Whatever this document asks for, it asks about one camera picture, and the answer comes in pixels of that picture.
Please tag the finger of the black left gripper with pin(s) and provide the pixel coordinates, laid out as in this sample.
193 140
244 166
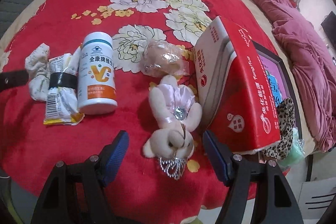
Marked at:
13 79

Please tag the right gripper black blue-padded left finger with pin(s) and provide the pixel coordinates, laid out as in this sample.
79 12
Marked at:
75 193

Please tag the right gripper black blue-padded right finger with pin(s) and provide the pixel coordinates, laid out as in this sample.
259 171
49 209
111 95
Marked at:
274 201

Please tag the white floral scrunchie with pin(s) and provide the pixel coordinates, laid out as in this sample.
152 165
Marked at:
37 67

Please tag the small green tissue pack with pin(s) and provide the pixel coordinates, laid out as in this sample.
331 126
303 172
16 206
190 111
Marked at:
296 154

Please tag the leopard print scrunchie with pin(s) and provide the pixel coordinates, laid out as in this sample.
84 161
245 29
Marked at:
286 120

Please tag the cream plush bear with crown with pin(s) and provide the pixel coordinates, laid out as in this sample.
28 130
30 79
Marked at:
177 114

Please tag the taped white snack packet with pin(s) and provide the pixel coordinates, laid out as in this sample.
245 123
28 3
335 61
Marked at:
61 102

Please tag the white vitamin bottle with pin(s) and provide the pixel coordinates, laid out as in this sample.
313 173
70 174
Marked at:
96 90

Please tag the red floral blanket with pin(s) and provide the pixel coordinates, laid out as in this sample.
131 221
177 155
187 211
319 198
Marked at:
141 191

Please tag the red tissue box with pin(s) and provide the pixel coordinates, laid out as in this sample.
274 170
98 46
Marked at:
233 89

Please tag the pink quilt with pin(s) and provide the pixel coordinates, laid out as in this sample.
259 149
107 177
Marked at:
311 66

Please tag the bagged peach sponge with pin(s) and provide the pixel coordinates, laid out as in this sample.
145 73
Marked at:
162 58

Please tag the wall mounted television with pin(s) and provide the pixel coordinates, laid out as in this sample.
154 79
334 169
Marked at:
329 27

